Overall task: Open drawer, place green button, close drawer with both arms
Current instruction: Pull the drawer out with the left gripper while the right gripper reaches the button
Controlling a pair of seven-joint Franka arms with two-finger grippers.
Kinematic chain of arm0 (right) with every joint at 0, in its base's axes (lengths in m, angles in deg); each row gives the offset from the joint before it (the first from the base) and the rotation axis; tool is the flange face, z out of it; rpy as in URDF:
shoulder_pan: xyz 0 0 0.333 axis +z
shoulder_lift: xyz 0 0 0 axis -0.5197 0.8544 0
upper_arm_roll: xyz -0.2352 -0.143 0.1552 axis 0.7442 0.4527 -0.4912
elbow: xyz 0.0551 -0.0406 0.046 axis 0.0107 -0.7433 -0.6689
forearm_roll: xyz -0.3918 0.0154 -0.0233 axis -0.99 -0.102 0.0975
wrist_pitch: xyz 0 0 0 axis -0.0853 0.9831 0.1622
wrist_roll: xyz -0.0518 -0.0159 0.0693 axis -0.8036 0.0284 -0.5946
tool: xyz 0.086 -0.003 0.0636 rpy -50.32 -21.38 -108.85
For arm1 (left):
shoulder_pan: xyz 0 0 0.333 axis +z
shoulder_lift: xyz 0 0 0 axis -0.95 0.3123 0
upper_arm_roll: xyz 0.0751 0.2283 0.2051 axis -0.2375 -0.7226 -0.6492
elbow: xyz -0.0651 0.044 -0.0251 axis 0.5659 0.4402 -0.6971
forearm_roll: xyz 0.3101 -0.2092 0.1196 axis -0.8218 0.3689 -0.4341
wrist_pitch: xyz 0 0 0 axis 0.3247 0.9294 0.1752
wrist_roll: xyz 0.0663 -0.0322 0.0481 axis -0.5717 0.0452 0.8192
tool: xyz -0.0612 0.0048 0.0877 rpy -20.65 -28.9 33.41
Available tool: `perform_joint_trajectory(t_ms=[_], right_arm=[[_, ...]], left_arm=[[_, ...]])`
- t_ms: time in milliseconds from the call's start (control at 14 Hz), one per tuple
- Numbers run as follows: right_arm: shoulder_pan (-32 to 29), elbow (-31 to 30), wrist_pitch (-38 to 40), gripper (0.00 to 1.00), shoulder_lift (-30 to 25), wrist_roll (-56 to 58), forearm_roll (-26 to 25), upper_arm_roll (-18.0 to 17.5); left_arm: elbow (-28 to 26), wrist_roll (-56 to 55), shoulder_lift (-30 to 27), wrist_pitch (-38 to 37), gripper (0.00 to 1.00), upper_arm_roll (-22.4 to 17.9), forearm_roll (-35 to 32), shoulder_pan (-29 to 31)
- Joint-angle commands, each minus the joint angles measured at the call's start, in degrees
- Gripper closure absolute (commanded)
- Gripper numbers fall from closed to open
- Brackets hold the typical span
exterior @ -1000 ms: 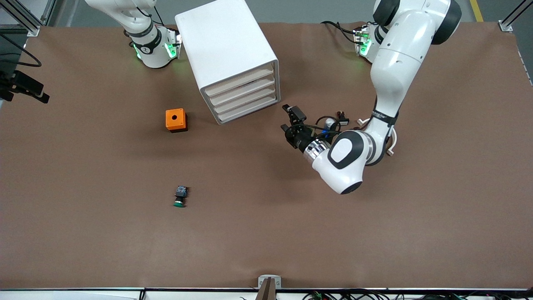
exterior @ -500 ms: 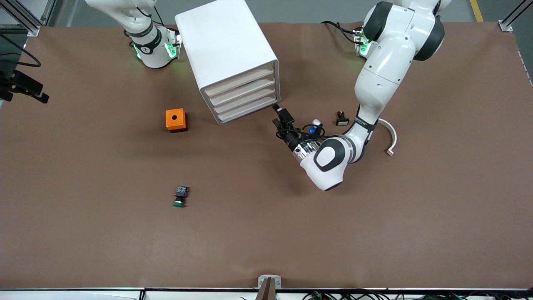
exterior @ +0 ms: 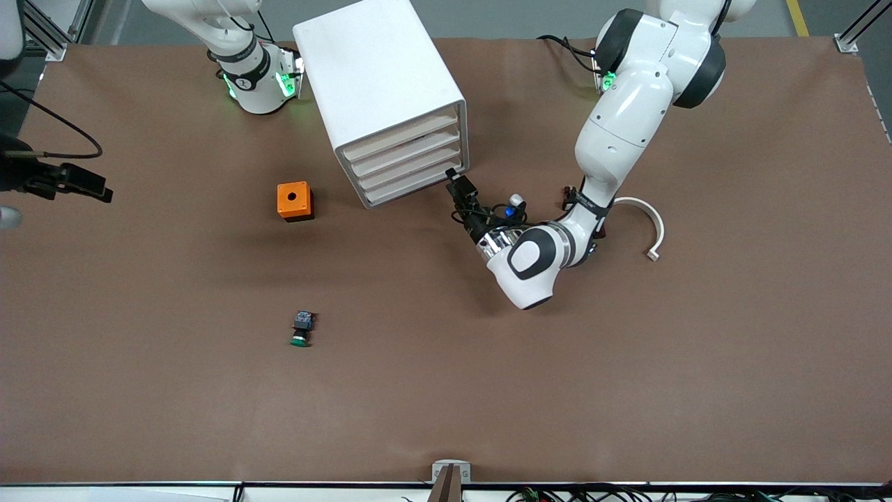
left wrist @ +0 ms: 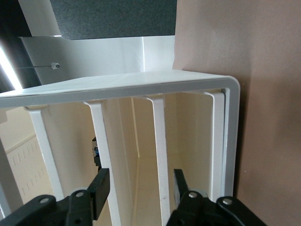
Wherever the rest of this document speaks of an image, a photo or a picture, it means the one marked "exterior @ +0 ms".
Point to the white curved plastic bracket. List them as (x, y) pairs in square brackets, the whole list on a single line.
[(655, 219)]

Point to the green mushroom push button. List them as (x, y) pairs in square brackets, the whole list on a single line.
[(302, 328)]

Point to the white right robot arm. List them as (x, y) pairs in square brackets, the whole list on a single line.
[(254, 84)]

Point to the brown camera post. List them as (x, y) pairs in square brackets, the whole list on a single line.
[(446, 488)]

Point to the table edge rail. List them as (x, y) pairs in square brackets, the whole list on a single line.
[(139, 484)]

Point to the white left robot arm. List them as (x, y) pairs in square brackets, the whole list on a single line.
[(627, 118)]

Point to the orange push button enclosure box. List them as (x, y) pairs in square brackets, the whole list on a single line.
[(293, 199)]

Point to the grey metal camera bracket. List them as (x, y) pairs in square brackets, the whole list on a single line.
[(439, 466)]

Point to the aluminium frame profile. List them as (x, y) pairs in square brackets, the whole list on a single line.
[(854, 35), (52, 31)]

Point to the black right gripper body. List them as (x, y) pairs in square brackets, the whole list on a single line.
[(19, 176)]

